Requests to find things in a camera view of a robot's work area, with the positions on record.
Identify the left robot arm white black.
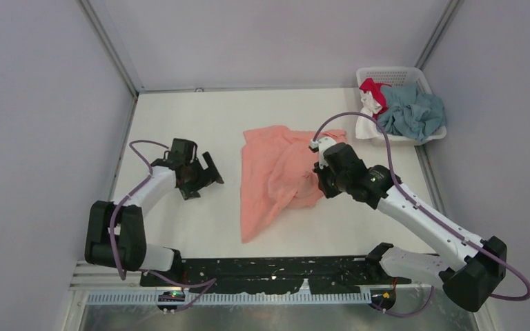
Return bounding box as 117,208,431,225
84,138,224,278

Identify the white t shirt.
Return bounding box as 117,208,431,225
355,91,383,140

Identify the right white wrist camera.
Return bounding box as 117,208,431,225
308,136,337,169

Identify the white plastic laundry basket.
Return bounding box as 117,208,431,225
356,66,446,146

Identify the white slotted cable duct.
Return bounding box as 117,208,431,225
86,290,371,305

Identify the red t shirt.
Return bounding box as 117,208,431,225
359,78,391,119

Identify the aluminium frame rail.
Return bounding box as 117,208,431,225
68,257,485,292

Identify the blue grey t shirt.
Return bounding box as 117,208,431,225
377,83,447,143

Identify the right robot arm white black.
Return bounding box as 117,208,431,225
309,137,507,312

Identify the pink t shirt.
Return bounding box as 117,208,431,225
240,126,324,243

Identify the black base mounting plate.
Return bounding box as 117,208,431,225
161,255,393,294

